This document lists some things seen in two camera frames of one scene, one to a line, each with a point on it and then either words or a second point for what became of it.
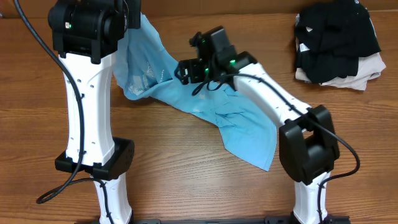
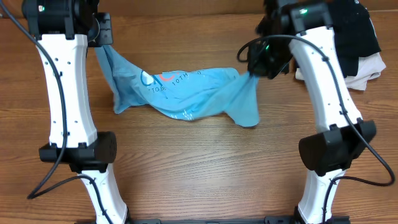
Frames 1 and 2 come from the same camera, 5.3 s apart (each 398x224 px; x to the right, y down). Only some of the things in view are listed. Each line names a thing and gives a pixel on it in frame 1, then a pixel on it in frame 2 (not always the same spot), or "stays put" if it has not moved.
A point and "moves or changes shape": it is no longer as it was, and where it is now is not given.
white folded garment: x=369 y=67 stays put
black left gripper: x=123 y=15 to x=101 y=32
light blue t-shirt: x=147 y=68 moves or changes shape
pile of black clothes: x=330 y=38 stays put
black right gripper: x=187 y=69 to x=260 y=68
